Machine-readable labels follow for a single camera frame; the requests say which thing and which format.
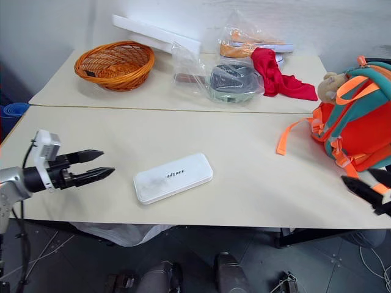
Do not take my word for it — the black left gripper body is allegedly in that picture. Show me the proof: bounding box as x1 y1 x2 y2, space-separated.
45 154 78 190

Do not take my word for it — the dark round bagged item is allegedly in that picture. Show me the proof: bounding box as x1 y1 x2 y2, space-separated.
205 62 261 104

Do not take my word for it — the white plastic bag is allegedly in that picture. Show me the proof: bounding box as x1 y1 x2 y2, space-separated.
69 222 175 248

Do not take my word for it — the orange sneaker white sole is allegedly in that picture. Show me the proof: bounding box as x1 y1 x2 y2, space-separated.
229 29 295 53
219 40 257 59

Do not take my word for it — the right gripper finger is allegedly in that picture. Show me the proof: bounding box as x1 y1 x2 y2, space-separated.
367 167 391 184
340 175 383 215

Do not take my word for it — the orange wicker basket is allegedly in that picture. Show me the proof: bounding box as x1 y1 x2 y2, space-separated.
73 40 156 92

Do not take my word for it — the white foam board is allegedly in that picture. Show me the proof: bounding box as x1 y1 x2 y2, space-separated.
111 13 203 57

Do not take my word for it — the orange and teal backpack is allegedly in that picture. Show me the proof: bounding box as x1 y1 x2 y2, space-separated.
276 55 391 196

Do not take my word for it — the blue rolled mat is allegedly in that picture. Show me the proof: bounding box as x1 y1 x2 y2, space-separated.
0 102 32 142

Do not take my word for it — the black table frame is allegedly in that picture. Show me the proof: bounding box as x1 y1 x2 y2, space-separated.
276 226 391 249

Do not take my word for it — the clear plastic shoe bag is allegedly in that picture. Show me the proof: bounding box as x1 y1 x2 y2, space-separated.
217 8 296 59

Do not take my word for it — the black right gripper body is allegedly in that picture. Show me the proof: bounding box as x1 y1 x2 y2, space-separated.
378 198 391 219

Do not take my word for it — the dark rounded shape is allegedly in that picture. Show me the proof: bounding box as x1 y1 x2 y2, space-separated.
213 251 250 293
137 260 185 293

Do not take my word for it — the red cloth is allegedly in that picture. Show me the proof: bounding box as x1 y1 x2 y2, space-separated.
250 46 319 102

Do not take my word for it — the white rectangular box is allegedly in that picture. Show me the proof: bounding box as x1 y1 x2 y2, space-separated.
133 152 214 206

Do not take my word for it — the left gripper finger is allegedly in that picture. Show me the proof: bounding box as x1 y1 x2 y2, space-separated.
65 148 105 166
72 167 116 188

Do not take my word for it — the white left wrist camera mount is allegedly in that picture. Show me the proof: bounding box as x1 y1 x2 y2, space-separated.
31 129 62 192

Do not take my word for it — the beige plush toy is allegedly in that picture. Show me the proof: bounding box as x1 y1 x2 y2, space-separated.
317 71 348 103

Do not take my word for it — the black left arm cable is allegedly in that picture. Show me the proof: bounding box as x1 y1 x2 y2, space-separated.
10 137 40 293

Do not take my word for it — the white floor cable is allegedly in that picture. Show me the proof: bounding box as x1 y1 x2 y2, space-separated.
5 230 76 281
357 243 391 293

